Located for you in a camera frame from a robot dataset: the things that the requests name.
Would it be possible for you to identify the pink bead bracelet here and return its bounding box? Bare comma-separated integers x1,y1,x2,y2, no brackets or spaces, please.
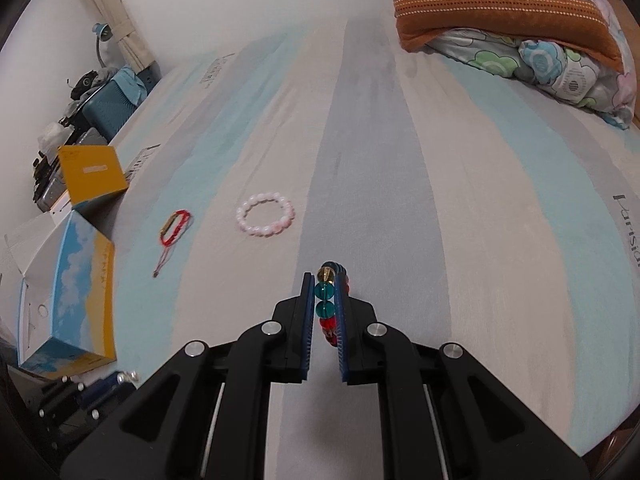
236,193,296,238

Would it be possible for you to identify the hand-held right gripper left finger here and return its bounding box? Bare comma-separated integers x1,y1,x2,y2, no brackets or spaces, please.
60,271,317,480

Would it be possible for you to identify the floral quilt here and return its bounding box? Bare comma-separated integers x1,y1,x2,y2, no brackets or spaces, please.
425,0,636,131

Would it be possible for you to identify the black bag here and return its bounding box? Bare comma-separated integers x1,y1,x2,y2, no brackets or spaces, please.
67,72,101,101

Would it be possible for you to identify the teal suitcase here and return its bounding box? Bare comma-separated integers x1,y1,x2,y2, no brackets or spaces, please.
77,70,148,143

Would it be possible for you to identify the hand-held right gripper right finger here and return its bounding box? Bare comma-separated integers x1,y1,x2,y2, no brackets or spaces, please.
334,275,591,480

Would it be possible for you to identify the blue desk lamp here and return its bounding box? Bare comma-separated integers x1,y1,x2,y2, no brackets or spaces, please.
92,22,115,68

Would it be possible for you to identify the white cardboard box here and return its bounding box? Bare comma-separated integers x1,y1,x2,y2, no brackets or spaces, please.
5,210,71,278

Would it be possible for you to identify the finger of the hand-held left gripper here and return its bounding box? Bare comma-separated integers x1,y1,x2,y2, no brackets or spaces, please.
77,372,123,408
36,376,101,423

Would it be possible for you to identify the striped orange pillow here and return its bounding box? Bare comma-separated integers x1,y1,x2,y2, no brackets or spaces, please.
391,0,623,73

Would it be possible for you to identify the cream curtain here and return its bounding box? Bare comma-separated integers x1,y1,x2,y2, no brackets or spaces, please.
70,0,161,86

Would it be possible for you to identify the thin red cord bracelet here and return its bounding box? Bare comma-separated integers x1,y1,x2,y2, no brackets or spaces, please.
152,209,193,279

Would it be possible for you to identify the multicolour glass bead bracelet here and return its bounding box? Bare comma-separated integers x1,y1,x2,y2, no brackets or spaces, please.
316,261,351,348

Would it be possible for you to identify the white plastic bag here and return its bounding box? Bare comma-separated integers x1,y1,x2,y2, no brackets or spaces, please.
40,121,71,153

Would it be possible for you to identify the sky print cardboard box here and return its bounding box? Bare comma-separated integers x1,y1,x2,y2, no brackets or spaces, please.
17,209,118,380

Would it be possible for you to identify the grey hard case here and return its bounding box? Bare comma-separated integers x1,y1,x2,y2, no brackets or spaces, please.
34,127,108,211

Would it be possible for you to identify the yellow cardboard box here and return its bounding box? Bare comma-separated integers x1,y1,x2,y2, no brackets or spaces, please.
57,145,130,211

